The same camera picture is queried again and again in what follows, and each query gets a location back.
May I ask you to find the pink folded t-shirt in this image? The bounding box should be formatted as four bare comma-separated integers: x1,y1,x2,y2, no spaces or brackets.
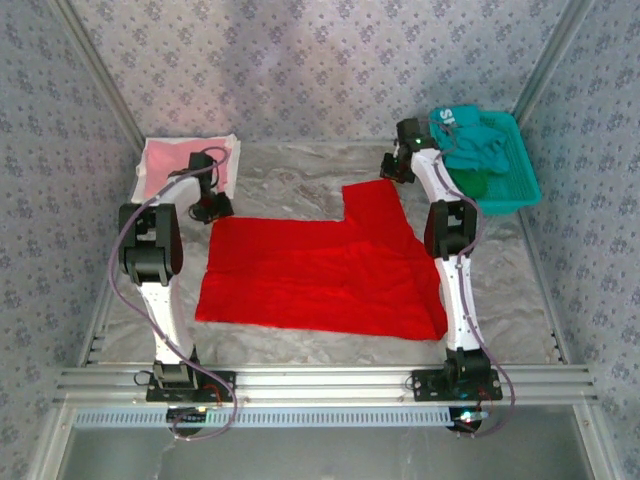
143,138,237,199

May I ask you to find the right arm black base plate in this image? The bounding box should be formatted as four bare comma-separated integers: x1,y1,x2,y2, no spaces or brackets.
410,369,504,403

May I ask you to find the teal plastic basket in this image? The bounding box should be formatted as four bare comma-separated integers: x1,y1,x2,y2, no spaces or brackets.
428,106,544,218

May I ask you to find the black circuit board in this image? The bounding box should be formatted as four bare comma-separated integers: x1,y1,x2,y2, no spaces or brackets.
166,406,209,427
448,406,492,435

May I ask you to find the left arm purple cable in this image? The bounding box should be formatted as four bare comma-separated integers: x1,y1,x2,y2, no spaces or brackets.
107,145,242,442

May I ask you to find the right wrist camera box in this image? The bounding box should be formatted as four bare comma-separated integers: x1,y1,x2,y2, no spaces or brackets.
380,151,401,181

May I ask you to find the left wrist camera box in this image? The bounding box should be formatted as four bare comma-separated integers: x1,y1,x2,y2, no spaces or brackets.
198,192,235,225

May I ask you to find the teal t-shirt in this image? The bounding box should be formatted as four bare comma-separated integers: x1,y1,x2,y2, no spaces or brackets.
430,104,512,177

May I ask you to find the aluminium mounting rail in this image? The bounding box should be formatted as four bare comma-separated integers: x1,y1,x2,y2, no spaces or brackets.
54,365,599,404

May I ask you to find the white folded t-shirt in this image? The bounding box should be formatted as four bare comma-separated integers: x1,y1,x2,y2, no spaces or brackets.
130,133,244,204

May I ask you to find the grey slotted cable duct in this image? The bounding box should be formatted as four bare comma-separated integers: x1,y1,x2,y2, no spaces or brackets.
72,405,459,429

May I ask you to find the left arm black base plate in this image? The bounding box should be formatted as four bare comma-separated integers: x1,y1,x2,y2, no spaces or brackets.
145,370,238,403

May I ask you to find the aluminium frame post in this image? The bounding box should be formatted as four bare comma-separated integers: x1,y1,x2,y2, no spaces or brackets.
47,0,147,151
509,0,597,129

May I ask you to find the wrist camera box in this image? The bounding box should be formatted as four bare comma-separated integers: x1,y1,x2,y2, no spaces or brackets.
198,192,235,225
380,151,401,181

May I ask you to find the aluminium table side rail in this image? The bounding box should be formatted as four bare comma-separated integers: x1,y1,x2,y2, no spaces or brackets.
77,199,142,369
516,209,572,365

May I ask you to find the red t-shirt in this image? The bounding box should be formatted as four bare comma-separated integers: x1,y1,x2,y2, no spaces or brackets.
194,179,449,343

